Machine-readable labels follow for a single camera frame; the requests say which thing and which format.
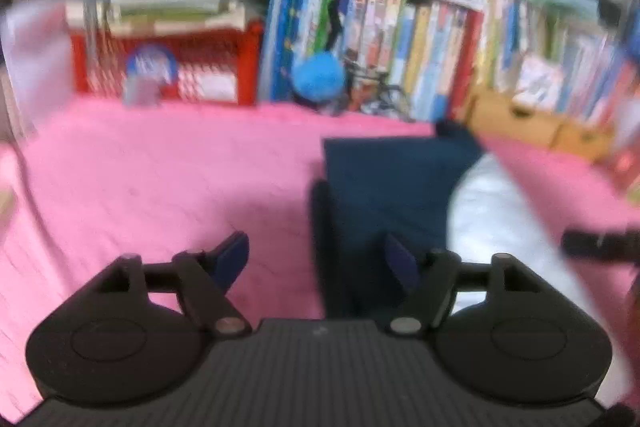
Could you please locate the red plastic crate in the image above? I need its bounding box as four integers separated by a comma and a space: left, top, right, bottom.
69, 18, 267, 108

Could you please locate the navy white red jacket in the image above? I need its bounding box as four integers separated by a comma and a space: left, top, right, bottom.
309, 119, 633, 408

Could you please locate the pink blanket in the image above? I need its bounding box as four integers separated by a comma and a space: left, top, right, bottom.
0, 97, 640, 427

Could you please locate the miniature bicycle model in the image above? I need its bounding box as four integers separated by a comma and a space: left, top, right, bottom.
339, 56, 417, 124

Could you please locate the small blue plush ball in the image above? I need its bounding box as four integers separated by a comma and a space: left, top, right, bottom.
289, 51, 349, 101

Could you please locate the pink gift bag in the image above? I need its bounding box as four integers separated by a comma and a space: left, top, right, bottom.
609, 106, 640, 201

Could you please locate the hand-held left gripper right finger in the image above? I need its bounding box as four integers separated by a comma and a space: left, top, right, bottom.
384, 233, 548, 338

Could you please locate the row of colourful books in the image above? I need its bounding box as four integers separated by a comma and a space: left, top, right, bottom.
257, 0, 640, 134

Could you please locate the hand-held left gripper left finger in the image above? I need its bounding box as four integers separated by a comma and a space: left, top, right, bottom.
85, 231, 253, 338

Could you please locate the patterned tissue box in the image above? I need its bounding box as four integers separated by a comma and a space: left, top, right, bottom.
511, 53, 567, 108

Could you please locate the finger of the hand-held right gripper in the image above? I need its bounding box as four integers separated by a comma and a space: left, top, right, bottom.
560, 227, 640, 265

